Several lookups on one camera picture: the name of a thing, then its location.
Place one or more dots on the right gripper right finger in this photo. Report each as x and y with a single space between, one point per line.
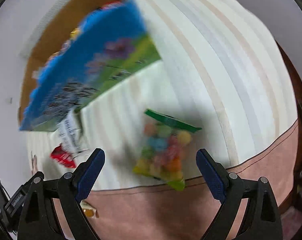
261 219

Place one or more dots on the cardboard box blue outside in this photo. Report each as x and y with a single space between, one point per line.
88 47

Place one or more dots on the colourful candy ball bag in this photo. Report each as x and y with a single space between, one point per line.
166 140

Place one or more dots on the small red snack packet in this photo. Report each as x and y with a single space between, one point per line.
63 157

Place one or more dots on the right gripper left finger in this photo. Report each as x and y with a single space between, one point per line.
70 190

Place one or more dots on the white printed snack packet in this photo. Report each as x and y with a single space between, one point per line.
71 135

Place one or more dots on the orange jelly cup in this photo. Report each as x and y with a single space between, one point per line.
89 210

